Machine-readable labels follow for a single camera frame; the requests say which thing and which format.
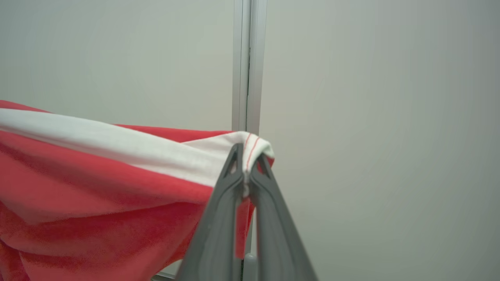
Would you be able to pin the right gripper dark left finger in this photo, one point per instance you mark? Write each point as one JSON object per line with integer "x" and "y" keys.
{"x": 218, "y": 226}

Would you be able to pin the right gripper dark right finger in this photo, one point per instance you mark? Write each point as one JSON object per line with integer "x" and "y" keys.
{"x": 273, "y": 234}

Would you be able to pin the red Bulls 23 shorts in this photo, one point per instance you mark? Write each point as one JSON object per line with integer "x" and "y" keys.
{"x": 97, "y": 195}

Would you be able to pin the grey cylindrical post foot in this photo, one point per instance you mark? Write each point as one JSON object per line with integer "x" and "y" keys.
{"x": 250, "y": 269}

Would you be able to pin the grey wall base rail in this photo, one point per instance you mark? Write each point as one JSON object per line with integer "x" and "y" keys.
{"x": 164, "y": 276}

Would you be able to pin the grey metal partition post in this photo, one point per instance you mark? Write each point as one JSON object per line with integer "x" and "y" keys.
{"x": 256, "y": 58}

